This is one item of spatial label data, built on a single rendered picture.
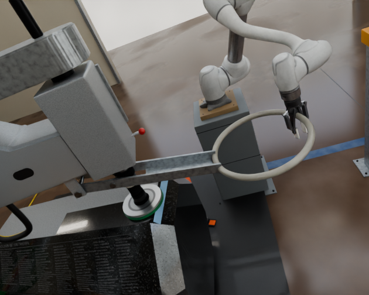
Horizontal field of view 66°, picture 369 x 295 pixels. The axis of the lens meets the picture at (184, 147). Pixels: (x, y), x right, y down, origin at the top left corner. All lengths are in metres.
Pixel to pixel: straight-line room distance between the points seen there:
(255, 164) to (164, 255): 1.16
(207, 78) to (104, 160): 1.06
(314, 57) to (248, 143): 0.94
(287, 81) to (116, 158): 0.80
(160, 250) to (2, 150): 0.78
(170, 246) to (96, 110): 0.73
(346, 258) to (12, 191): 1.87
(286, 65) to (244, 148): 0.99
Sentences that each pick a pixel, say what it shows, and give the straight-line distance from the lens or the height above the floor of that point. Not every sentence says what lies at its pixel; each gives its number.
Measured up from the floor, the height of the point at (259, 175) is 0.98.
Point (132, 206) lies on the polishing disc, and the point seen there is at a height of 0.90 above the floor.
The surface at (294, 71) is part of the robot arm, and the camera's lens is 1.34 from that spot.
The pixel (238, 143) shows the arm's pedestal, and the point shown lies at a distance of 2.12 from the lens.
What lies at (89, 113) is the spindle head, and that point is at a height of 1.46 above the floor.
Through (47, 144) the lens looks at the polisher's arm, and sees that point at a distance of 1.21.
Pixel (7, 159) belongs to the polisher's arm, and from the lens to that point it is 1.29.
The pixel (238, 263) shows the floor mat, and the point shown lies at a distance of 2.13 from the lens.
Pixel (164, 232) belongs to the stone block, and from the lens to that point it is 1.41.
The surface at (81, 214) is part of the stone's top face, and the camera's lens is 1.69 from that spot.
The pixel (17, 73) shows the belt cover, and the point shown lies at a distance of 1.10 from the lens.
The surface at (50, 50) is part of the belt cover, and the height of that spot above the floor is 1.70.
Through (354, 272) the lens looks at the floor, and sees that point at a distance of 2.08.
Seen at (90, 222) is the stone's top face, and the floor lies 0.87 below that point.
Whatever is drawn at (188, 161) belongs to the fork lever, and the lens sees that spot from 1.42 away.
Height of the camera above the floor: 1.81
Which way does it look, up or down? 33 degrees down
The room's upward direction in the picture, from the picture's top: 24 degrees counter-clockwise
